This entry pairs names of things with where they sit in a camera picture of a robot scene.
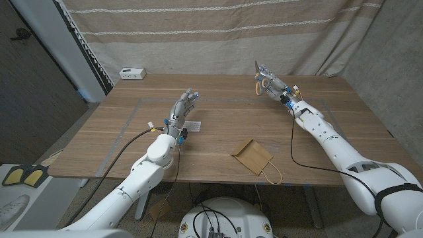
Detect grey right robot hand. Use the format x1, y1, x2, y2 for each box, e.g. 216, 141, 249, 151
254, 64, 303, 108

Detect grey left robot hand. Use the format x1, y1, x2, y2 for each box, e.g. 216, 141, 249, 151
163, 87, 200, 145

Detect grey scissors with orange handles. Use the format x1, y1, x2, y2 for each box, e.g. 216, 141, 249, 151
254, 60, 270, 97

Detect white printed receipt paper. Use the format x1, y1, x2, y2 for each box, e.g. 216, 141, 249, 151
182, 120, 202, 133

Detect small brown floor paper bag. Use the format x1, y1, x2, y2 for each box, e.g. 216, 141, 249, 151
148, 197, 173, 221

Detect white power strip box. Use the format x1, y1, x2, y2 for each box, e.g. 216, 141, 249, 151
119, 67, 147, 81

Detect beige striped curtain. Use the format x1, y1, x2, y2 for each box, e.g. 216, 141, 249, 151
61, 0, 386, 86

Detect white table leg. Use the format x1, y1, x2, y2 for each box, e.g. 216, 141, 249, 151
134, 190, 150, 221

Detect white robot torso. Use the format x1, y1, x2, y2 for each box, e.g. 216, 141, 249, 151
178, 197, 274, 238

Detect grey table leg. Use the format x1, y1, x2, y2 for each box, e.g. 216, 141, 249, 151
303, 185, 324, 229

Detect grey backdrop cloth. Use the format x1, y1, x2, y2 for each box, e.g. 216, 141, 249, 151
317, 0, 423, 148

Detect dark textured door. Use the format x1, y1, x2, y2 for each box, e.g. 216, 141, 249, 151
0, 0, 89, 165

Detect white floor platform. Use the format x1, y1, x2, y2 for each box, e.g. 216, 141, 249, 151
0, 164, 89, 232

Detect yellow black pad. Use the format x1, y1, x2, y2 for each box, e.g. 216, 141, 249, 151
1, 165, 26, 188
22, 165, 50, 188

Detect white shoe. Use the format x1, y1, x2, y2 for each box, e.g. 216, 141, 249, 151
0, 194, 30, 232

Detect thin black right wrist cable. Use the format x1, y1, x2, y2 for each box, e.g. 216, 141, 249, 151
289, 107, 386, 234

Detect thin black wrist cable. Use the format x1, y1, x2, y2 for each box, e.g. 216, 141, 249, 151
289, 107, 386, 234
150, 143, 182, 238

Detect thin black left wrist cable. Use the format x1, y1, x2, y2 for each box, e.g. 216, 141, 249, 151
150, 143, 182, 238

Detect brown paper bag with handles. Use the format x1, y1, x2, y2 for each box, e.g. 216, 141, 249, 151
230, 138, 284, 185

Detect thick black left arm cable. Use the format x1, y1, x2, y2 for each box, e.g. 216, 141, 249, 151
67, 127, 165, 227

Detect black torso cable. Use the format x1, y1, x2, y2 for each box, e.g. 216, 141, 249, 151
192, 204, 239, 238

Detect white door frame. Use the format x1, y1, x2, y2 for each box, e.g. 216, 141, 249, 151
9, 0, 107, 103

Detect door handle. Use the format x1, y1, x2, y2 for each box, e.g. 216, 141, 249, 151
9, 28, 33, 42

